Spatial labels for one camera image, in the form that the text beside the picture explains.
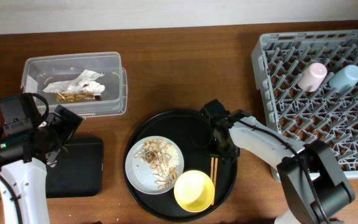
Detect wooden chopstick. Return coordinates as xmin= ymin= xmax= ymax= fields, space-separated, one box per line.
xmin=209 ymin=157 xmax=215 ymax=181
xmin=211 ymin=157 xmax=218 ymax=205

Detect gold snack wrapper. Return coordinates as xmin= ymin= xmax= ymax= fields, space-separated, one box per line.
xmin=55 ymin=92 xmax=101 ymax=102

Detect white tissue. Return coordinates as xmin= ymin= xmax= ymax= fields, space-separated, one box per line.
xmin=43 ymin=70 xmax=105 ymax=95

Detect pink cup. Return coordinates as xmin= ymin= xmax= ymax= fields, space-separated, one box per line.
xmin=298 ymin=62 xmax=328 ymax=92

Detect blue cup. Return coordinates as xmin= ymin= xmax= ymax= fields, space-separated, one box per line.
xmin=329 ymin=65 xmax=358 ymax=94

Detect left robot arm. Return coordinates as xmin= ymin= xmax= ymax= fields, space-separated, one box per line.
xmin=0 ymin=105 xmax=83 ymax=223

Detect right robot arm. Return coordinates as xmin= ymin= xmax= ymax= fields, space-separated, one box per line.
xmin=208 ymin=110 xmax=356 ymax=223

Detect clear plastic waste bin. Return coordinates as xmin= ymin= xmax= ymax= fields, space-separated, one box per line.
xmin=21 ymin=52 xmax=127 ymax=118

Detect grey dishwasher rack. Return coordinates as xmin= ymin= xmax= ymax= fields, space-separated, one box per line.
xmin=251 ymin=30 xmax=358 ymax=179

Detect black rectangular tray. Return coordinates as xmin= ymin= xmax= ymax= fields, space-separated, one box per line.
xmin=46 ymin=137 xmax=104 ymax=198

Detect yellow bowl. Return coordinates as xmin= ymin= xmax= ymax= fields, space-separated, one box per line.
xmin=173 ymin=170 xmax=215 ymax=213

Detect round black serving tray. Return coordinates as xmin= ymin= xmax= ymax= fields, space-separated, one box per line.
xmin=123 ymin=109 xmax=237 ymax=222

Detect food scraps on plate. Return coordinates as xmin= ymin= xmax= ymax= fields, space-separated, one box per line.
xmin=133 ymin=138 xmax=181 ymax=191

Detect grey plate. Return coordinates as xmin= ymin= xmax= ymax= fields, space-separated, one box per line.
xmin=124 ymin=136 xmax=185 ymax=195

